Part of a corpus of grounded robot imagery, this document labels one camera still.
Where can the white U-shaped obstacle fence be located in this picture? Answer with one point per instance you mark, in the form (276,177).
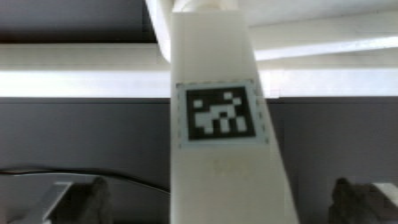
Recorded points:
(121,71)

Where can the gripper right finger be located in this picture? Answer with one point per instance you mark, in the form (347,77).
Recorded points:
(365,203)

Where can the white desk tabletop panel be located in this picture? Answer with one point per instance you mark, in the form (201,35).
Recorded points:
(299,28)

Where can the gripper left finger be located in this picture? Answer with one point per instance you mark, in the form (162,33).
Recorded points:
(75,204)

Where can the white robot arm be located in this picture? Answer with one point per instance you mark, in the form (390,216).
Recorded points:
(96,173)

